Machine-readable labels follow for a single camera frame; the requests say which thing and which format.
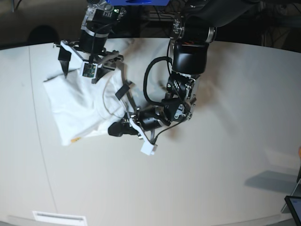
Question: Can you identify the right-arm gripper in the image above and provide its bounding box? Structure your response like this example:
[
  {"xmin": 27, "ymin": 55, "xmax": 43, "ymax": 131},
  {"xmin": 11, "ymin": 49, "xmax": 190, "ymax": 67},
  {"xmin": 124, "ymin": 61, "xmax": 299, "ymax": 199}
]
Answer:
[{"xmin": 58, "ymin": 29, "xmax": 124, "ymax": 84}]

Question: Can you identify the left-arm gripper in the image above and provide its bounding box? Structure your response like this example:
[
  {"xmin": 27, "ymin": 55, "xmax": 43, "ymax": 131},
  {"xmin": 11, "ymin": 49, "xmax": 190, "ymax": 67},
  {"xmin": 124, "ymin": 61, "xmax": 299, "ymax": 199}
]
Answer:
[{"xmin": 108, "ymin": 106, "xmax": 172, "ymax": 137}]

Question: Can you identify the white printed T-shirt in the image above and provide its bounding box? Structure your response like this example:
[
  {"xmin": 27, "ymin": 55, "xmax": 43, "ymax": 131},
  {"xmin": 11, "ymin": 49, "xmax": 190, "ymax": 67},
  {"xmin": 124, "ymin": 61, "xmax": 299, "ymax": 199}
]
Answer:
[{"xmin": 43, "ymin": 68, "xmax": 134, "ymax": 146}]

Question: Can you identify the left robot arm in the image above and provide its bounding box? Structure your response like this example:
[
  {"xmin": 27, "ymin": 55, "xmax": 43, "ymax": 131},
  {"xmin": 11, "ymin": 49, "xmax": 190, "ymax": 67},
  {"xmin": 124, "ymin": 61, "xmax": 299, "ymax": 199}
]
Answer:
[{"xmin": 108, "ymin": 0, "xmax": 258, "ymax": 137}]

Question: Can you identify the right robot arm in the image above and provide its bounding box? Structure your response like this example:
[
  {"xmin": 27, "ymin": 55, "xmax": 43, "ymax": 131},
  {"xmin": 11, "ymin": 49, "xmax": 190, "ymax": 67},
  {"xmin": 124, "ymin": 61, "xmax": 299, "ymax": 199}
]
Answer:
[{"xmin": 58, "ymin": 0, "xmax": 127, "ymax": 84}]

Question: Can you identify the white paper label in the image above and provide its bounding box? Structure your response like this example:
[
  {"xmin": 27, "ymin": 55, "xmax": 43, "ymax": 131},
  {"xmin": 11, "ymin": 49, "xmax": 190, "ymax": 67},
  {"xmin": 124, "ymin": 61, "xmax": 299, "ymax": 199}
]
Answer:
[{"xmin": 32, "ymin": 211, "xmax": 87, "ymax": 226}]

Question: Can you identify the black tablet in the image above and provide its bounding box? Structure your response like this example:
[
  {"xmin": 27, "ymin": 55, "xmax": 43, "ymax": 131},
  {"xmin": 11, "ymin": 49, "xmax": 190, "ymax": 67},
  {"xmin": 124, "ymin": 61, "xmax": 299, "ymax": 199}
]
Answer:
[{"xmin": 285, "ymin": 196, "xmax": 301, "ymax": 226}]

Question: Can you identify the blue camera stand base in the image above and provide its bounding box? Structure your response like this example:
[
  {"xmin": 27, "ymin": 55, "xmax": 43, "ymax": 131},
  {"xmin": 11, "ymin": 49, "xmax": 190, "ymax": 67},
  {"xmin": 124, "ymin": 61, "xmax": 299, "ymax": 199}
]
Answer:
[{"xmin": 106, "ymin": 0, "xmax": 170, "ymax": 6}]

